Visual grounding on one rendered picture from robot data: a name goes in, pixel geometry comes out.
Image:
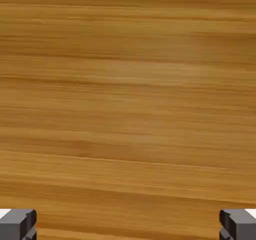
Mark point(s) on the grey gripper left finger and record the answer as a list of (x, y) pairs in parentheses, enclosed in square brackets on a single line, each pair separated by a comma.
[(12, 227)]

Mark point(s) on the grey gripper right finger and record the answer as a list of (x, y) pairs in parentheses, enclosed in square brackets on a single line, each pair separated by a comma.
[(243, 227)]

